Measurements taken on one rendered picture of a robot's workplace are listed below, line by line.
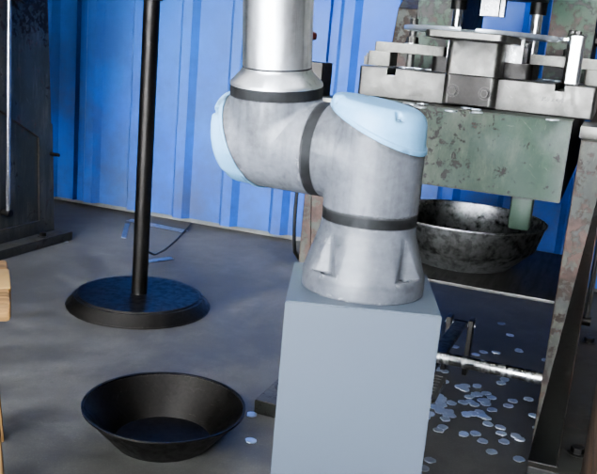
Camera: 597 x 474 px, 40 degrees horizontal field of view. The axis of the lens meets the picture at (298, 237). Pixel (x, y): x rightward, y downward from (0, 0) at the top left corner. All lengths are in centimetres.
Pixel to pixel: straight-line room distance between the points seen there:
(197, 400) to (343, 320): 77
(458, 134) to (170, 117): 192
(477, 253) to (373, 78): 40
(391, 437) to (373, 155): 33
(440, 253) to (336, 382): 75
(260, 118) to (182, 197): 231
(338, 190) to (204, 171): 232
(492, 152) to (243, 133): 65
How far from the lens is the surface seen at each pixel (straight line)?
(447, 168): 156
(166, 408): 169
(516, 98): 163
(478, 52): 161
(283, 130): 99
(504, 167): 155
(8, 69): 274
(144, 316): 215
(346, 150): 96
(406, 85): 166
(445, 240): 167
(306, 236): 159
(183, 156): 327
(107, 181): 350
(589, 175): 148
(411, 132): 96
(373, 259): 96
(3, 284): 138
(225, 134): 103
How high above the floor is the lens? 74
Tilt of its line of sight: 13 degrees down
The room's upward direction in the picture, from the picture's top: 5 degrees clockwise
